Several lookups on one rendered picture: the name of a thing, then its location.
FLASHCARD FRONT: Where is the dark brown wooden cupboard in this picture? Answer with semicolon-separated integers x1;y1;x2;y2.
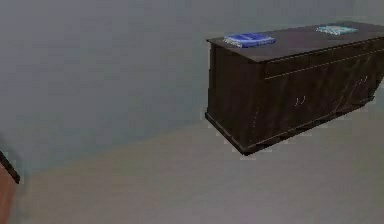
204;21;384;157

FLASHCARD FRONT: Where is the reddish brown wooden furniture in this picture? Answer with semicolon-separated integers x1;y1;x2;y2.
0;150;21;224

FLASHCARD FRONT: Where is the teal book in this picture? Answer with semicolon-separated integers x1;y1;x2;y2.
315;25;359;36

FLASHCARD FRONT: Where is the blue book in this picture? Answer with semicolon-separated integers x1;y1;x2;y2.
223;32;277;49

